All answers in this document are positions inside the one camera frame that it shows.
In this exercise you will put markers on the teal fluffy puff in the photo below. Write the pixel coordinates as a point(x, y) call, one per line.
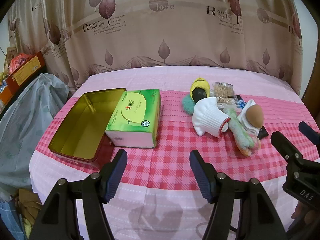
point(188, 105)

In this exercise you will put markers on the small black packet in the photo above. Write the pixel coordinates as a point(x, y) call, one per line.
point(263, 133)

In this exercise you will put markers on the green and pink fluffy towel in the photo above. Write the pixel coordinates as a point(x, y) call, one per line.
point(240, 136)

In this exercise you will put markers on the green tissue box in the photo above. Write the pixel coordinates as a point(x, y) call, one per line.
point(132, 115)

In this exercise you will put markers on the blue checked cloth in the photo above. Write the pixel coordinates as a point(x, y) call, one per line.
point(10, 217)

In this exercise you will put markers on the brown paper bag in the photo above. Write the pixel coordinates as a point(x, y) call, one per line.
point(27, 205)

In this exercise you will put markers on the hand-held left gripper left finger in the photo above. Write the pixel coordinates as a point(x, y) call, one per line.
point(117, 175)

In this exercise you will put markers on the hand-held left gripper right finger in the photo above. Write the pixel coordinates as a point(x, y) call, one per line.
point(200, 175)

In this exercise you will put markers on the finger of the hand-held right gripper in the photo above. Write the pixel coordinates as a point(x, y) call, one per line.
point(308, 130)
point(285, 145)

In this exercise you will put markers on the pink checked tablecloth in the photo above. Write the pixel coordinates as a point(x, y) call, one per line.
point(170, 135)

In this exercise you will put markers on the red plastic bag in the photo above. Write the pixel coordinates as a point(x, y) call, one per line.
point(17, 61)

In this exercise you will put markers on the yellow and black sock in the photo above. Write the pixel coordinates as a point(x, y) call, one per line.
point(200, 85)

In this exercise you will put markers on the beige leaf print curtain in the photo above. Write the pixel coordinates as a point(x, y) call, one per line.
point(175, 30)

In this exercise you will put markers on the white cloth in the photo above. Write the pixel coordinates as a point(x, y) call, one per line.
point(243, 118)

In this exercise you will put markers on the brown paper packet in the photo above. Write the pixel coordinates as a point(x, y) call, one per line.
point(11, 52)

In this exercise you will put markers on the gold tin box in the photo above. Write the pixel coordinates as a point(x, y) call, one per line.
point(75, 130)

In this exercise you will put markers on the clear packet of cotton swabs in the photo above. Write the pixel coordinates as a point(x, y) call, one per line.
point(223, 90)

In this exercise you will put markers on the orange and red cardboard box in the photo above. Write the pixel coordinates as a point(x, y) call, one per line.
point(25, 68)

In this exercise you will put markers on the grey plastic bag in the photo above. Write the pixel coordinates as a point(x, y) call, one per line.
point(30, 120)

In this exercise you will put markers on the white sock with red trim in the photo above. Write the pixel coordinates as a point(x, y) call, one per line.
point(207, 117)

